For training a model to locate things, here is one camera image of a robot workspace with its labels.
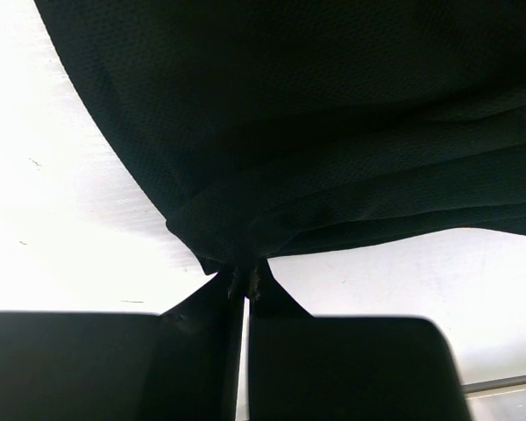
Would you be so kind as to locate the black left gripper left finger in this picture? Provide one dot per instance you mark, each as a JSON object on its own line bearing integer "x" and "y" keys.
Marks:
{"x": 178, "y": 365}

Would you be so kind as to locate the aluminium rail frame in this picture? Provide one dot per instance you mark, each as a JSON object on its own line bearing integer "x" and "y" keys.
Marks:
{"x": 503, "y": 383}

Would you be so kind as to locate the black shorts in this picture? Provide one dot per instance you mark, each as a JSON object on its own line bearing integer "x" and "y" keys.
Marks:
{"x": 262, "y": 129}

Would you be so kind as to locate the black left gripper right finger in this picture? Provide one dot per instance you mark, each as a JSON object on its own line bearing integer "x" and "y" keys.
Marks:
{"x": 303, "y": 367}

